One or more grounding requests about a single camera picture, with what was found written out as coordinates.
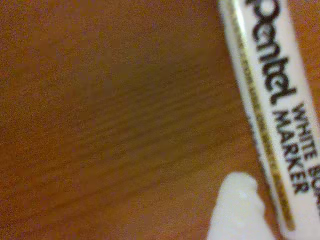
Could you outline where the white Pentel whiteboard marker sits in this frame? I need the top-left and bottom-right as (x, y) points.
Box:
(216, 0), (320, 240)

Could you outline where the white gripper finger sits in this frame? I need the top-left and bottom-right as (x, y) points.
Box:
(206, 171), (276, 240)

